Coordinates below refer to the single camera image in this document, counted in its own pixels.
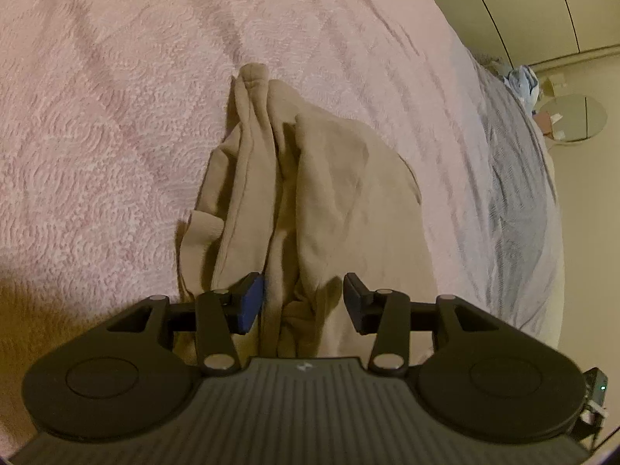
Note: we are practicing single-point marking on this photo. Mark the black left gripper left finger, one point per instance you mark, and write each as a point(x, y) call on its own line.
point(138, 369)

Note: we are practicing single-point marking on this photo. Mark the pink grey bed blanket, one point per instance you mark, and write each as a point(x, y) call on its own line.
point(111, 108)

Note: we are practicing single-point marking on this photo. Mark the beige knit garment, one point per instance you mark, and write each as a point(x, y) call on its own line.
point(304, 198)

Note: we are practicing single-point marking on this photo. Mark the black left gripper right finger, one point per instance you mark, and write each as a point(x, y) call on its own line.
point(469, 370)

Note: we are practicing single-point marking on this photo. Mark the round mirror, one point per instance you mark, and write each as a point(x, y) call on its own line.
point(575, 118)

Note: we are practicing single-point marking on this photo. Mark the light blue cloth pile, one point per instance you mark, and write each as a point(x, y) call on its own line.
point(524, 84)

